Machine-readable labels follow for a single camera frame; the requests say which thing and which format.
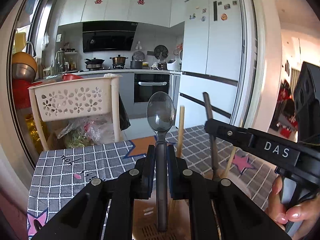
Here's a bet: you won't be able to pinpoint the dark translucent plastic spoon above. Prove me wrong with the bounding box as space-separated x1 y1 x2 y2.
146 92 175 232

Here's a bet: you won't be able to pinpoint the white plastic utensil holder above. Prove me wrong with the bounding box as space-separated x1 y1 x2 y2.
132 169 253 240

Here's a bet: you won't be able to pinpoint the plain wooden chopstick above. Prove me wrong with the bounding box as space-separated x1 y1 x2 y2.
176 105 185 158

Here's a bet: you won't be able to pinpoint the person's right hand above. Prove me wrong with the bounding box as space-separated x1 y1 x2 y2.
265 176 319 239

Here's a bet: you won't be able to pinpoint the plastic bag of vegetables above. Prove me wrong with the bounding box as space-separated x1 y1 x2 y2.
57 115 114 148

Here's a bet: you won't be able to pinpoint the black built-in oven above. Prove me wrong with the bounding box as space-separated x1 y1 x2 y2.
134 74 170 103

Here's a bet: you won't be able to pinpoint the beige flower-pattern rack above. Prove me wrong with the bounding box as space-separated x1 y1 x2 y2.
28 73 121 151

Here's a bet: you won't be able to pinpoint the grey checked tablecloth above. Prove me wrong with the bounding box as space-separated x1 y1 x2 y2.
27 136 276 239

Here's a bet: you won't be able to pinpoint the white refrigerator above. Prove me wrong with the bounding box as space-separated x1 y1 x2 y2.
177 0 242 128

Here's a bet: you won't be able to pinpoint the white rice cooker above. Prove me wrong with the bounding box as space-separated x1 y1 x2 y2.
167 60 181 72

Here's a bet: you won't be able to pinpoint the black saucepan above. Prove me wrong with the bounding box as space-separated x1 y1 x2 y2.
130 61 143 69

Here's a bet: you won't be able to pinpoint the brass cooking pot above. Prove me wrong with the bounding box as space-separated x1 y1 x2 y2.
110 54 127 69

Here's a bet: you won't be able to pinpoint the black wok on stove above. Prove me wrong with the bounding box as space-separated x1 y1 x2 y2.
85 57 105 70

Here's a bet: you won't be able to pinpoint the steel kettle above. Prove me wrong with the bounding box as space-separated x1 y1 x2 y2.
54 49 68 74

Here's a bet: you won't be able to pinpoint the black range hood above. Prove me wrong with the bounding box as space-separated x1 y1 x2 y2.
82 21 138 53

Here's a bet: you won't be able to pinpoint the red container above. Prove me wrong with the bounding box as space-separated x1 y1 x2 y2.
12 79 42 109

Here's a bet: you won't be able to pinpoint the orange and steel bowls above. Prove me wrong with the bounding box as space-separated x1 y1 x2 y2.
12 52 37 82

